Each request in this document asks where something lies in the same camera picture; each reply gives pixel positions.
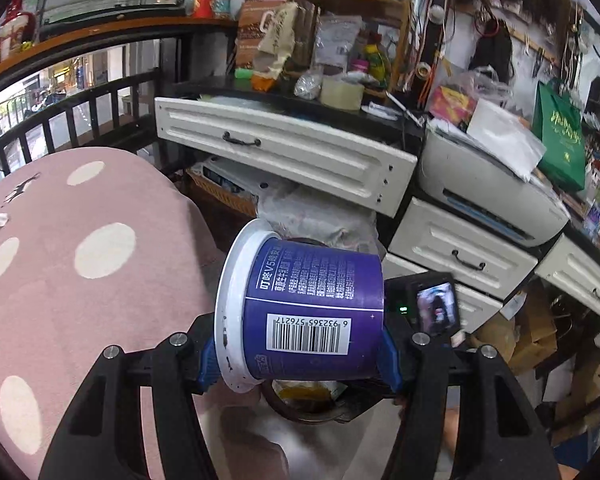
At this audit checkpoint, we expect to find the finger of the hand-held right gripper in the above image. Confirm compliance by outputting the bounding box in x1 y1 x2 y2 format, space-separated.
330 382 406 423

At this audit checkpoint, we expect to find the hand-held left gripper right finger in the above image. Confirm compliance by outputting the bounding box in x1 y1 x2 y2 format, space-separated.
377 327 563 480

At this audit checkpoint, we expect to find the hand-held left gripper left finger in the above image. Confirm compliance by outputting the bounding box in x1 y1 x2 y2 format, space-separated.
39 312 223 480

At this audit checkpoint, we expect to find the round dark trash bin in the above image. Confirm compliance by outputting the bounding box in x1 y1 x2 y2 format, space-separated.
257 236 381 426

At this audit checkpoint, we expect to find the purple paper cup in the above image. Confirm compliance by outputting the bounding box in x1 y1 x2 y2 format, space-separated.
214 218 385 395

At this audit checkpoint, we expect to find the person's right forearm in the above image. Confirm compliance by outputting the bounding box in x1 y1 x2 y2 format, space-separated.
444 406 476 461

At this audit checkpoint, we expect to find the white closed drawer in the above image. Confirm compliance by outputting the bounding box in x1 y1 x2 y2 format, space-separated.
387 196 539 301
534 234 600 325
382 252 506 333

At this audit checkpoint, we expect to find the cardboard box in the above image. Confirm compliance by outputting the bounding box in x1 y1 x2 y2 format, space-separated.
510 285 561 371

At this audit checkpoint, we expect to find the pink dotted tablecloth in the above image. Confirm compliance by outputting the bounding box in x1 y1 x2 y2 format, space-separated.
0 146 261 480

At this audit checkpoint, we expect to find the white printer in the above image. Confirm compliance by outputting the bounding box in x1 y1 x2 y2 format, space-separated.
417 125 573 248

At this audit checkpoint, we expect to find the white plastic bag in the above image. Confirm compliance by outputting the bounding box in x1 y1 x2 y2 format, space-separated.
257 180 381 261

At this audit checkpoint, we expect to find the white paper envelope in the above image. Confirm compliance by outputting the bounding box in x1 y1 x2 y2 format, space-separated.
467 97 548 181

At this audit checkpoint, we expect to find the white open drawer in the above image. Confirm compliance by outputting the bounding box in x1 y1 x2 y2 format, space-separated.
154 96 420 218

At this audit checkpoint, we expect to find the red yellow packet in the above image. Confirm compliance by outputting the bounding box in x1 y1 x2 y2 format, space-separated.
427 85 478 128

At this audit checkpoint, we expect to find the green paper gift bag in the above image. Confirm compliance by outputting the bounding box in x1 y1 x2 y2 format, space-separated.
532 81 588 191

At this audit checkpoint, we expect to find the yellow green bottle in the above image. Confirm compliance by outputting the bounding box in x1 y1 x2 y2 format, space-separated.
362 42 388 88

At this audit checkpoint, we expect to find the silver foil bag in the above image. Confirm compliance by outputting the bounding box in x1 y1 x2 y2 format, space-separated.
294 67 326 101

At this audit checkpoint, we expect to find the black hanging bag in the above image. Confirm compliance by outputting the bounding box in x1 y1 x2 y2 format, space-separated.
470 20 513 83

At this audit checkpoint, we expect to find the dark wooden railing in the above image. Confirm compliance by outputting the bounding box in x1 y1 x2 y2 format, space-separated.
0 67 163 191

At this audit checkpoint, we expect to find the clear plastic packet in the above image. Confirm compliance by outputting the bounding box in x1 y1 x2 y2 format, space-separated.
312 12 363 68

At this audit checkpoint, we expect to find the wooden shelf rack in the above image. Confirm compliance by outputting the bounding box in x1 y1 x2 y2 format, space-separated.
287 0 416 98

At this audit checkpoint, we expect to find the beige paper bag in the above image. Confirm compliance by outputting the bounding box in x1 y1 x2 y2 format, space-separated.
257 2 301 78

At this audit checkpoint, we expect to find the brown printed box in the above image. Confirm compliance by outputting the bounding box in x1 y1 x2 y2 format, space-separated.
236 1 281 69

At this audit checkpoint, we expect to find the brown wooden ledge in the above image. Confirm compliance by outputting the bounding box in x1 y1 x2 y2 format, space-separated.
0 15 241 93

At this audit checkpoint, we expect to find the red figurine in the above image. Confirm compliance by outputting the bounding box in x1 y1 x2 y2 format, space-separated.
0 0 38 58

